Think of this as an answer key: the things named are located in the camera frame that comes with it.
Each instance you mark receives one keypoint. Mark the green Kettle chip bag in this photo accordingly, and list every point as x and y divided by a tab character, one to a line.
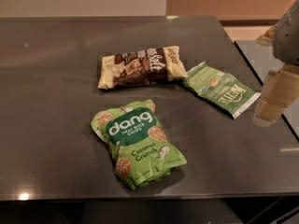
221	89

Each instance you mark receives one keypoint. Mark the green Dang rice chip bag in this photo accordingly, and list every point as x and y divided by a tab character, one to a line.
137	143

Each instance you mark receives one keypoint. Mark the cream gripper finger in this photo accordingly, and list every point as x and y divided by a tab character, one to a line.
280	90

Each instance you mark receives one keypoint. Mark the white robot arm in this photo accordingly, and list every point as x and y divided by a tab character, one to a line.
286	36

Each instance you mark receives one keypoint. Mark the brown sea salt chip bag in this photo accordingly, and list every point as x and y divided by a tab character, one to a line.
141	68

